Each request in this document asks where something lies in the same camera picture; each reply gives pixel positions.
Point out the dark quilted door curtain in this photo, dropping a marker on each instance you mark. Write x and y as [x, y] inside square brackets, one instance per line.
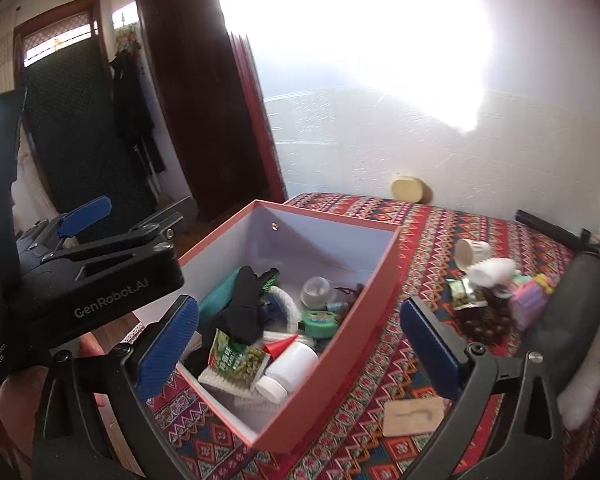
[70, 135]

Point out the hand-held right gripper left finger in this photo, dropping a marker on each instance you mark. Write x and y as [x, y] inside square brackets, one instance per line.
[165, 355]

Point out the white scrub brush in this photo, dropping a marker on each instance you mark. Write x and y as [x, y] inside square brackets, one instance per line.
[220, 382]

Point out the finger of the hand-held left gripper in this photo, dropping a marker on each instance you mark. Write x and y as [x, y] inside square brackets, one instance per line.
[87, 212]
[155, 227]

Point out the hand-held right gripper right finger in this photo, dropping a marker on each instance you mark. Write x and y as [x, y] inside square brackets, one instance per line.
[430, 355]

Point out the white hanging cloth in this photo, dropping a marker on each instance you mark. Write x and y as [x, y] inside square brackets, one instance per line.
[30, 180]

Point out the black cylinder bag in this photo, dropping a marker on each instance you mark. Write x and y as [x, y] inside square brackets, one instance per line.
[570, 310]

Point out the hanging dark coat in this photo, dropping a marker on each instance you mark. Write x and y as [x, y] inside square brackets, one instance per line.
[130, 110]

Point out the patterned red storage box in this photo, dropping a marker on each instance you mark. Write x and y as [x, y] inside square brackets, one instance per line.
[380, 360]

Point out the clear plastic cup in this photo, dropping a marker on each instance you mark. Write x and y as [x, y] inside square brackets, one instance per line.
[316, 291]

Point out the hanging flower decoration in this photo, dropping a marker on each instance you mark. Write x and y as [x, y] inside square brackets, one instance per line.
[126, 40]

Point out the green pea snack packet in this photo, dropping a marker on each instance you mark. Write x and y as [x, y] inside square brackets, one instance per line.
[462, 296]
[237, 360]

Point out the person's left hand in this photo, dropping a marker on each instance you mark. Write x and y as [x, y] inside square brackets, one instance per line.
[90, 347]

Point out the black glove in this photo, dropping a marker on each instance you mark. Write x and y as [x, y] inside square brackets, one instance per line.
[245, 305]

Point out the orange storage box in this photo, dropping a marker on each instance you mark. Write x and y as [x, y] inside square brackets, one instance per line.
[330, 400]

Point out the white paper cup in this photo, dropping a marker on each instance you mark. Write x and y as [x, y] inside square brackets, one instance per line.
[475, 252]

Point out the round pale yellow box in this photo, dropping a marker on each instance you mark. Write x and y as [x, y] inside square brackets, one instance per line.
[409, 189]

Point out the small wooden board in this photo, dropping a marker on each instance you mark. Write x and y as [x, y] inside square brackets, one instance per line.
[405, 420]

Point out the white plastic bottle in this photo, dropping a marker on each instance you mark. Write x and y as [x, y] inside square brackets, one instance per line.
[292, 365]

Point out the pink and purple toy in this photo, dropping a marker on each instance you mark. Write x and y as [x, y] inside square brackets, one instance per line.
[527, 302]

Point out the white plastic object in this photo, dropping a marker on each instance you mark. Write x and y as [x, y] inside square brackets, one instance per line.
[495, 270]

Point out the red plastic cone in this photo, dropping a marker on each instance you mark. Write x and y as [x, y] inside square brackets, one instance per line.
[280, 346]

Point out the red framed transom window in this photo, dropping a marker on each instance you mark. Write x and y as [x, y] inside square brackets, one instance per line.
[55, 35]

